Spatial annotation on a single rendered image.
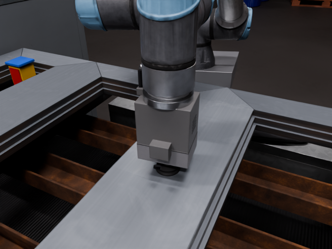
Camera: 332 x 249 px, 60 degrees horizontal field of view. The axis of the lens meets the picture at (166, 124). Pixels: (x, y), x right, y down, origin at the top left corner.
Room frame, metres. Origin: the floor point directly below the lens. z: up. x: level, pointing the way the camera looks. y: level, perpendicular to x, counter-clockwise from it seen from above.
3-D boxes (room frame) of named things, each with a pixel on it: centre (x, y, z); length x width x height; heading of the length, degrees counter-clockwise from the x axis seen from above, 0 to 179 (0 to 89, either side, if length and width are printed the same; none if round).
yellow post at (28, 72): (0.85, 0.45, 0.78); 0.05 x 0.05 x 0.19; 64
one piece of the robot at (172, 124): (0.37, 0.00, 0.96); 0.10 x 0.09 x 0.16; 162
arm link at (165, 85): (0.38, 0.00, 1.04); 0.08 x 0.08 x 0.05
